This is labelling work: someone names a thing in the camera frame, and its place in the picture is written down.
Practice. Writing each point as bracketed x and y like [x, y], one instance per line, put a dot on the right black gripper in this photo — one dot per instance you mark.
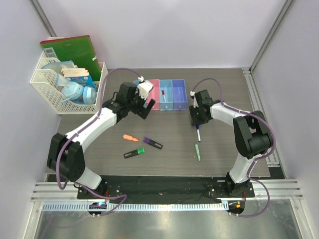
[195, 121]

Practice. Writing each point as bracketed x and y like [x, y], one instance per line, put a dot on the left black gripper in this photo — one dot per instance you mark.
[142, 112]

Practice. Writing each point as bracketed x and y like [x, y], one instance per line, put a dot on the blue cap whiteboard marker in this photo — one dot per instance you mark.
[198, 133]

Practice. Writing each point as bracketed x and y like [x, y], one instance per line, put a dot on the pink plastic bin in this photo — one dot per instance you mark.
[154, 94]

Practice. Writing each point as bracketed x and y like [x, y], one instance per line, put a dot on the red cap whiteboard marker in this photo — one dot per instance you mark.
[163, 95]

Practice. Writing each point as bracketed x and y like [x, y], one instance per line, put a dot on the teal plastic bin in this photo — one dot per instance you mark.
[166, 85]

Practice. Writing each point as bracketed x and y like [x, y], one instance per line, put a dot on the purple plastic bin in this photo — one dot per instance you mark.
[179, 95]

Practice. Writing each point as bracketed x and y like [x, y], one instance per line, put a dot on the light green pen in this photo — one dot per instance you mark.
[197, 152]

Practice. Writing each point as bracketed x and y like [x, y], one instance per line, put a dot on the orange highlighter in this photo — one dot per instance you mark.
[130, 138]

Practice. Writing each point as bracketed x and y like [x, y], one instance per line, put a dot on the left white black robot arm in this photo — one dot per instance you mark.
[66, 153]

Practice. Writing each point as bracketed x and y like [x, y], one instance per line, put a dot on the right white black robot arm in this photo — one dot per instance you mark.
[253, 138]

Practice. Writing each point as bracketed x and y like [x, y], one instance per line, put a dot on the purple highlighter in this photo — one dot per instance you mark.
[152, 143]

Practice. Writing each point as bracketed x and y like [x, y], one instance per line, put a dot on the green highlighter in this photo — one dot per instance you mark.
[134, 153]

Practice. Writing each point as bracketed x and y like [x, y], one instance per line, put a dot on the wooden sticks box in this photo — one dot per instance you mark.
[78, 75]

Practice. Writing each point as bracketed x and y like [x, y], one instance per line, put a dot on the blue face mask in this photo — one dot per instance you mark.
[72, 91]

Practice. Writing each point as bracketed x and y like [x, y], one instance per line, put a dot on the white perforated file rack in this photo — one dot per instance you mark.
[43, 80]

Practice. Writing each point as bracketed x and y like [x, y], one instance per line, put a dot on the green folder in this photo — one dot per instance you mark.
[78, 49]

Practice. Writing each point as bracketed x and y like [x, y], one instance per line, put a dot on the clear blue zip pouch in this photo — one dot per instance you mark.
[57, 68]

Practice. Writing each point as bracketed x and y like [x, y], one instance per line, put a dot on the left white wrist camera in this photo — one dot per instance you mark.
[144, 87]

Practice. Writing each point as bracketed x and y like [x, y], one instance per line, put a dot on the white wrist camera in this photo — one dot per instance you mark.
[144, 87]
[192, 96]

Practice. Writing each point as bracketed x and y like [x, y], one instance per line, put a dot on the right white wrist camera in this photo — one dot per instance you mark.
[192, 96]

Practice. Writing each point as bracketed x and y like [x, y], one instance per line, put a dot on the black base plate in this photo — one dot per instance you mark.
[166, 190]

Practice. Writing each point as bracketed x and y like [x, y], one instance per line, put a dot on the slotted cable duct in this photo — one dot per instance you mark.
[97, 206]

